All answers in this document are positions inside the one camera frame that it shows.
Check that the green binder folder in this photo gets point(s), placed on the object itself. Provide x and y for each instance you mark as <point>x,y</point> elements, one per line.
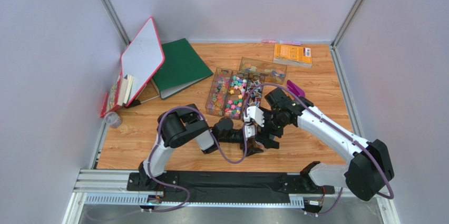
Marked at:
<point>181,68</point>

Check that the wrist white camera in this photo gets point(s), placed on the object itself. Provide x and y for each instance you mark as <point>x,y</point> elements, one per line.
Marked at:
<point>254,114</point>
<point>250,130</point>

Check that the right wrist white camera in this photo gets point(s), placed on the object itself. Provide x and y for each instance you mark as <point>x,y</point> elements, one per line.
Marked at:
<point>254,114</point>

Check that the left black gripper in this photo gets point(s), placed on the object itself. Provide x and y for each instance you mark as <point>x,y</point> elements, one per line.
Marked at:
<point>252,149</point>

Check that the aluminium rail frame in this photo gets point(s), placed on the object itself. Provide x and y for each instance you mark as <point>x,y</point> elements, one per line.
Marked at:
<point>108,186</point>

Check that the red-framed whiteboard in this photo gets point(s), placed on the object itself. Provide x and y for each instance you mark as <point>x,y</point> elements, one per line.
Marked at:
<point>142,58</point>

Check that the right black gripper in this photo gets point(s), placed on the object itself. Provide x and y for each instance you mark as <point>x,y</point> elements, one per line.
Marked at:
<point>269,125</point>

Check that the black base mat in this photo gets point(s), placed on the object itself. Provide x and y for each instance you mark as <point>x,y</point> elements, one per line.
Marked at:
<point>228,187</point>

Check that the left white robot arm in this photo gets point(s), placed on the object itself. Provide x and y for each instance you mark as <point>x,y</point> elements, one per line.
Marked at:
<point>182,124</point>

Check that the small clear plastic cup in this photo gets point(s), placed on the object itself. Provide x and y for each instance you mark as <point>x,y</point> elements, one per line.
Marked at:
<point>112,119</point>

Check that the clear plastic jar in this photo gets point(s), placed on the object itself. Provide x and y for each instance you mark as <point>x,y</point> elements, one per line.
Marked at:
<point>258,144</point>

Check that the three-compartment clear candy box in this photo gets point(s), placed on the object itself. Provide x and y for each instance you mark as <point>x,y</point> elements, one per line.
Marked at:
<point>229,92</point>

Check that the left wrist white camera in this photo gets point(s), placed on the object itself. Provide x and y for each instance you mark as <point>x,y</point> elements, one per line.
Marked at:
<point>250,130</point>

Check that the orange book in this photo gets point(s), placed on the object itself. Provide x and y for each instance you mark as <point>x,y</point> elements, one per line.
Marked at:
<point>292,55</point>

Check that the stack of books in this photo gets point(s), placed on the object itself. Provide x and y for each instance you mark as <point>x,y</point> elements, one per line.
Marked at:
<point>118,95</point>

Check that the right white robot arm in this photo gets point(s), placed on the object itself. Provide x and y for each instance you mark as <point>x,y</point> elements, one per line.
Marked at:
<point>367,170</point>

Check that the single clear candy box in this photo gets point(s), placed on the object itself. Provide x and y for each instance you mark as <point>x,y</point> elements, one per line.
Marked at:
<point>273,73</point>

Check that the purple plastic scoop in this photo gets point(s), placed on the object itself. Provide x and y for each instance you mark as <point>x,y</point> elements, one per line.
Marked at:
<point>296,90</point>

